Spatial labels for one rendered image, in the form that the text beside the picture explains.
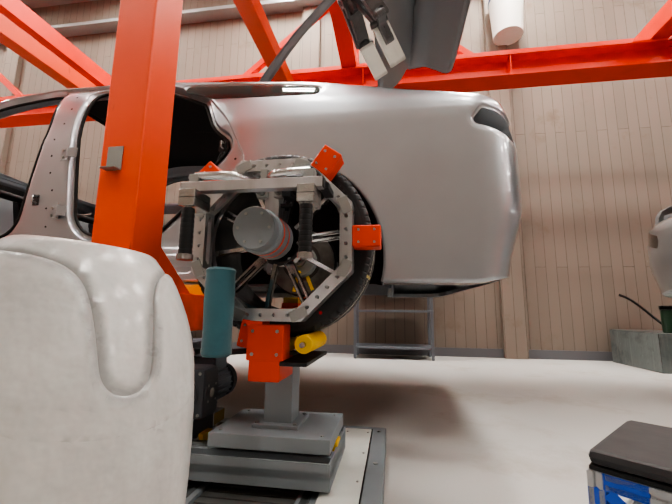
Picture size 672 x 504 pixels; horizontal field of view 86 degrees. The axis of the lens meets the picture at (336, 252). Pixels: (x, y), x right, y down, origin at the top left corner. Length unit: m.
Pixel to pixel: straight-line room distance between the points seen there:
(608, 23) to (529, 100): 1.68
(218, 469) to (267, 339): 0.42
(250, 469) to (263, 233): 0.72
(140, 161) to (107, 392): 1.29
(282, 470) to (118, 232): 0.94
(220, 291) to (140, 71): 0.91
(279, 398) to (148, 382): 1.13
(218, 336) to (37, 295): 0.90
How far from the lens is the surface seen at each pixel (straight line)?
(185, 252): 1.07
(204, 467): 1.37
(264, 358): 1.18
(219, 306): 1.11
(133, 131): 1.55
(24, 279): 0.25
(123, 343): 0.24
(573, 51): 4.78
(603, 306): 6.13
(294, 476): 1.27
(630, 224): 6.47
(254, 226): 1.08
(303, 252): 0.93
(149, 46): 1.69
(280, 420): 1.38
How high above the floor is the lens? 0.62
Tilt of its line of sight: 9 degrees up
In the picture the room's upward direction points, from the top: 1 degrees clockwise
